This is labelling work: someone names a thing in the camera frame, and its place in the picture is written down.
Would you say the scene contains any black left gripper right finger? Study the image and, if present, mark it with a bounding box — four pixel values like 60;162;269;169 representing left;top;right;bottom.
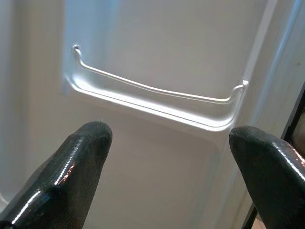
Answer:
228;125;305;229

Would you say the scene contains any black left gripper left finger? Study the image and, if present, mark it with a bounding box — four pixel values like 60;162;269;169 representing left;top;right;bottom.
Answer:
0;121;113;229

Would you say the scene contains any white fridge door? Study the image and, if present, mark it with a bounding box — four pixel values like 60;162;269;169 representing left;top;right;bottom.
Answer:
0;0;305;229

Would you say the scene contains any white wire door rail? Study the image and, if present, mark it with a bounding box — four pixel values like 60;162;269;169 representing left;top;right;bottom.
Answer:
72;44;249;105

